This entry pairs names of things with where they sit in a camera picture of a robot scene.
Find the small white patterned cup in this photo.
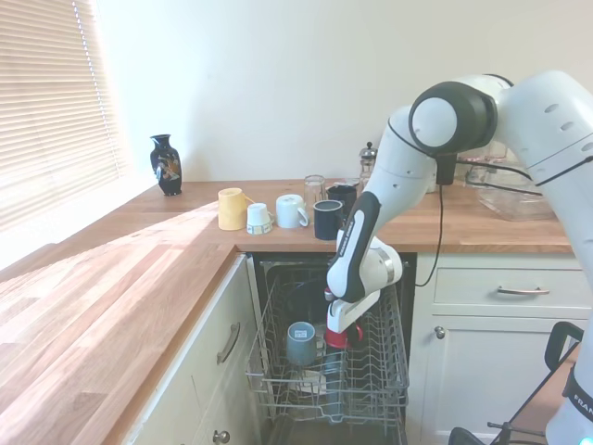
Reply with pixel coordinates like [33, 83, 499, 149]
[245, 202, 275, 235]

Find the black camera stand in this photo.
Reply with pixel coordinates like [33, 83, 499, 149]
[448, 321, 586, 445]

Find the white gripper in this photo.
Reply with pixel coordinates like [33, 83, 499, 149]
[325, 289, 383, 344]

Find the wire dishwasher rack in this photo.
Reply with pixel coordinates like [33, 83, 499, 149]
[244, 261, 411, 430]

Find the white mug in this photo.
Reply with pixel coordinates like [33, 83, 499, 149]
[275, 194, 310, 229]

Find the clear plastic container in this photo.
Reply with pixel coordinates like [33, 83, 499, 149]
[465, 161, 556, 222]

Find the yellow mug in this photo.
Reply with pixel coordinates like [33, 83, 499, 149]
[217, 187, 255, 232]

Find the white window blind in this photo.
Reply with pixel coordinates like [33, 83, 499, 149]
[0, 0, 129, 233]

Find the black cylindrical container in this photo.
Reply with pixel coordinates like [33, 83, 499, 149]
[435, 154, 459, 186]

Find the metal drawer handle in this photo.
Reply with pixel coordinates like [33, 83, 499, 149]
[497, 285, 550, 297]

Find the dark navy mug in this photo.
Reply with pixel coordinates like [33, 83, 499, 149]
[312, 199, 347, 241]

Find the black built-in dishwasher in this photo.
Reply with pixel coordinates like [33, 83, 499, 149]
[245, 252, 418, 445]

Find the clear glass tumbler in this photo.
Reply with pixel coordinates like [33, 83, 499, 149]
[303, 174, 325, 205]

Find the black mug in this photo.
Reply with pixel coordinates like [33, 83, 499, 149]
[325, 184, 359, 218]

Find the white kitchen cabinet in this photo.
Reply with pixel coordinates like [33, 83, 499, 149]
[120, 252, 265, 445]
[410, 252, 593, 445]

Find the curved metal cabinet handle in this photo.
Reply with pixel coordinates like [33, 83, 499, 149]
[216, 322, 242, 364]

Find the glass jar red checked lid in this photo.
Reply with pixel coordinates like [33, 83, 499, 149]
[488, 141, 520, 164]

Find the grey ceramic mug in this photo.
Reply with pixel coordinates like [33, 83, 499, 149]
[284, 322, 319, 368]

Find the dark cutlery basket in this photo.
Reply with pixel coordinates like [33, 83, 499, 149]
[319, 351, 348, 418]

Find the red speckled enamel mug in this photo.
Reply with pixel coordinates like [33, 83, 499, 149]
[323, 324, 365, 350]

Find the black painted vase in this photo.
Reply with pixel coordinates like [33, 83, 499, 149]
[149, 133, 183, 197]

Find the black cable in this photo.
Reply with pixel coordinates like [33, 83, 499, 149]
[413, 157, 546, 287]

